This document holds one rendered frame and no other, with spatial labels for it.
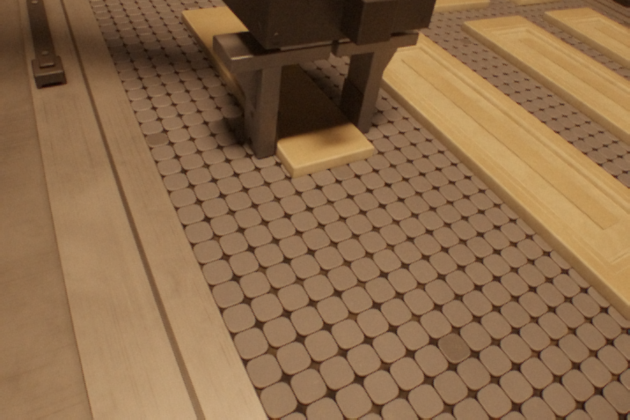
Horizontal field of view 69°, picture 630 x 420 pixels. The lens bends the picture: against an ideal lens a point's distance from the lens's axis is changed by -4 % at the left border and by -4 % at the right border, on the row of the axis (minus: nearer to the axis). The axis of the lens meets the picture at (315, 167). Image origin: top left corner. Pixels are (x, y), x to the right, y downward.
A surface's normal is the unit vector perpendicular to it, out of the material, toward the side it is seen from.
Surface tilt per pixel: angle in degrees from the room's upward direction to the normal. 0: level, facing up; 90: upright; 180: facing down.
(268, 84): 90
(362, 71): 90
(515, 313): 0
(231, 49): 0
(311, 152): 0
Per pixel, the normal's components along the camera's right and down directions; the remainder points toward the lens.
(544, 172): 0.12, -0.75
